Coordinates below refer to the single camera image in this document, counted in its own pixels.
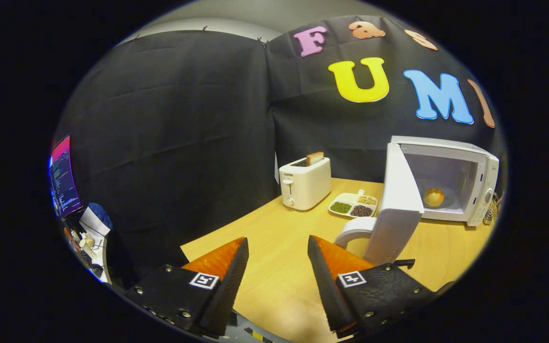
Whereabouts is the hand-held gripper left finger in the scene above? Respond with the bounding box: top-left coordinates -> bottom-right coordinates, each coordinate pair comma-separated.
124,237 -> 250,338

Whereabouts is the white divided bean dish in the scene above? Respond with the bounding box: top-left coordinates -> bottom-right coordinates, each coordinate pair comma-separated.
328,190 -> 378,218

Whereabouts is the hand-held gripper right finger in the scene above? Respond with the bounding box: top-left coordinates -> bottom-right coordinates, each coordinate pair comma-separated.
307,235 -> 439,338

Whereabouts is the golden bread roll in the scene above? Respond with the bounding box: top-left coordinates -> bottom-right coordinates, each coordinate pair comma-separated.
423,187 -> 445,208

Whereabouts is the computer monitor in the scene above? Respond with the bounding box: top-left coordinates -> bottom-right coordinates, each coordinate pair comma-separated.
49,134 -> 83,219

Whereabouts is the blue and white object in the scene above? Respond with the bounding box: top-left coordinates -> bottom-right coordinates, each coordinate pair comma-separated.
80,202 -> 113,237

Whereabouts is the wire mesh holder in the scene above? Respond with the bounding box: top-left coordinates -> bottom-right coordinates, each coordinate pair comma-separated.
483,195 -> 500,225

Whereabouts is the white toaster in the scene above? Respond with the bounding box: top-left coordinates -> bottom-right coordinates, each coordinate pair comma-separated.
279,157 -> 332,211

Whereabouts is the black backdrop cloth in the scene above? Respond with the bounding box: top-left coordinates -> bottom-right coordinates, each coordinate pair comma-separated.
53,14 -> 506,282

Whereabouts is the white microwave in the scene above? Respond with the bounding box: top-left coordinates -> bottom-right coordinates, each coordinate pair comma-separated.
334,136 -> 500,270

